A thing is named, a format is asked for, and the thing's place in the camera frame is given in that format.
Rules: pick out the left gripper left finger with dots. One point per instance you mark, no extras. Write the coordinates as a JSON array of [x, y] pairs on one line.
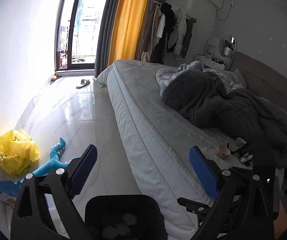
[[31, 218]]

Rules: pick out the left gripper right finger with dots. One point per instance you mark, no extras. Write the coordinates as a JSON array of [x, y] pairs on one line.
[[244, 200]]

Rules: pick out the long printed snack wrapper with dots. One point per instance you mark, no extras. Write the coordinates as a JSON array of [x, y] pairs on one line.
[[245, 154]]

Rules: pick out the black trash bin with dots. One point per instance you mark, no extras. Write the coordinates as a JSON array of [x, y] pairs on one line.
[[124, 216]]

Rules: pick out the blue white snack bag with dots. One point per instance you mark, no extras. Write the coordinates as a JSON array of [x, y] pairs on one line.
[[9, 191]]

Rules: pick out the large brown tape roll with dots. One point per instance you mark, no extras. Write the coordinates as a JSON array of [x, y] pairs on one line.
[[222, 152]]

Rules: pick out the blue plush cat toy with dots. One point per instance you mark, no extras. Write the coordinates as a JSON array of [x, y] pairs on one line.
[[54, 162]]

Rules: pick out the small cardboard tape core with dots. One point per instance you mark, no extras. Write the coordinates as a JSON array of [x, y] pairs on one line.
[[239, 142]]

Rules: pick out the yellow plastic bag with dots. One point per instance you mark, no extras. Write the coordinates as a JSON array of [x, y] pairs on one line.
[[17, 152]]

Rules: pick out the light grey bed mattress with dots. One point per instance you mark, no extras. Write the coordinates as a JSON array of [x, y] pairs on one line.
[[157, 141]]

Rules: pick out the dark grey fleece blanket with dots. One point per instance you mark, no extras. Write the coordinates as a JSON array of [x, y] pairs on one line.
[[237, 114]]

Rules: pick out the blue patterned blanket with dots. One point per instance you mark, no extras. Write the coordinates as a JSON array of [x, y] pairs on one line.
[[224, 80]]

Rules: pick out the beige padded headboard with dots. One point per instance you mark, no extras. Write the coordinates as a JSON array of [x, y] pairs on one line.
[[261, 80]]

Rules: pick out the grey slipper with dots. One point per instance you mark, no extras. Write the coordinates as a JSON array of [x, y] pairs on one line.
[[83, 84]]

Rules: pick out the white dressing table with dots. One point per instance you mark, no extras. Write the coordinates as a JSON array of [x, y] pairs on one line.
[[211, 57]]

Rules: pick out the round vanity mirror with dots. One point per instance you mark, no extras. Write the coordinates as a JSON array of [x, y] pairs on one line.
[[227, 45]]

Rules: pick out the dark grey curtain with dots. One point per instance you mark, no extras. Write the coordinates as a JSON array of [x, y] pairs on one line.
[[105, 35]]

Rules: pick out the clothes rack with garments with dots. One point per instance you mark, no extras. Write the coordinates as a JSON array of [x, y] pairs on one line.
[[169, 30]]

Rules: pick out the black framed balcony door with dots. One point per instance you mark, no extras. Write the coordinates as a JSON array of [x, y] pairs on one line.
[[77, 35]]

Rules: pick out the yellow curtain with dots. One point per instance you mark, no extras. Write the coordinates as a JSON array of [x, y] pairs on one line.
[[126, 30]]

